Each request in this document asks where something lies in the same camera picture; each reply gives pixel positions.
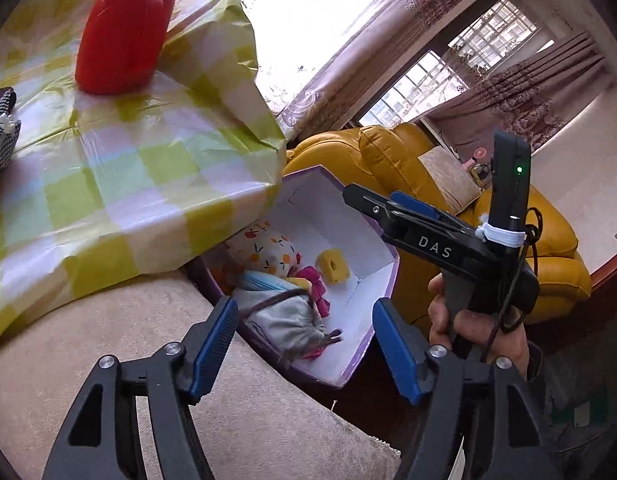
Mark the yellow leather sofa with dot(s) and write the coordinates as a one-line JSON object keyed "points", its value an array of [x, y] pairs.
{"points": [[378, 155]]}

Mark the yellow sponge with hole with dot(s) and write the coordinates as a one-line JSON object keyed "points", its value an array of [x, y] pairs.
{"points": [[339, 271]]}

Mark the black white checked cloth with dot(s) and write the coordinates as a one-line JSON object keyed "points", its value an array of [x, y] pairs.
{"points": [[1, 135]]}

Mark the pale blue fabric bundle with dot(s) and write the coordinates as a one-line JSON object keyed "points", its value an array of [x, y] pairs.
{"points": [[278, 315]]}

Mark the beige sofa cushion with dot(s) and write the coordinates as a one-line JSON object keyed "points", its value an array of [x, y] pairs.
{"points": [[448, 180]]}

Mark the mauve patterned curtain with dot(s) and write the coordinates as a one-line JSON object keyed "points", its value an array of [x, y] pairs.
{"points": [[388, 10]]}

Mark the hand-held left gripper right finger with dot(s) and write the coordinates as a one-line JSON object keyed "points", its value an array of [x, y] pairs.
{"points": [[398, 350]]}

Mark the small pink gadget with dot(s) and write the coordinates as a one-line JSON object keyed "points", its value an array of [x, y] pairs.
{"points": [[478, 155]]}

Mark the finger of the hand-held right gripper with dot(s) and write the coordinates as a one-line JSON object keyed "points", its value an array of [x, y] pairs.
{"points": [[363, 200], [413, 204]]}

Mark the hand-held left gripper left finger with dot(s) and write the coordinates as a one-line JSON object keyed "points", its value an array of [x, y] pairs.
{"points": [[216, 345]]}

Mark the yellow checkered tablecloth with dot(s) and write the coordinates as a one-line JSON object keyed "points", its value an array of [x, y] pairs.
{"points": [[113, 170]]}

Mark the person's right hand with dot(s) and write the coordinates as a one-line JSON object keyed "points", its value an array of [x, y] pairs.
{"points": [[471, 331]]}

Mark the white box with purple rim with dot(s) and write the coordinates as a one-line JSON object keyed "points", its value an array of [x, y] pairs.
{"points": [[333, 220]]}

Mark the red plastic jug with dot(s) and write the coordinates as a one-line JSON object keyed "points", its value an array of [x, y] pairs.
{"points": [[123, 35]]}

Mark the barred window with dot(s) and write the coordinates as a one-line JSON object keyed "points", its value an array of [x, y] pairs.
{"points": [[418, 85]]}

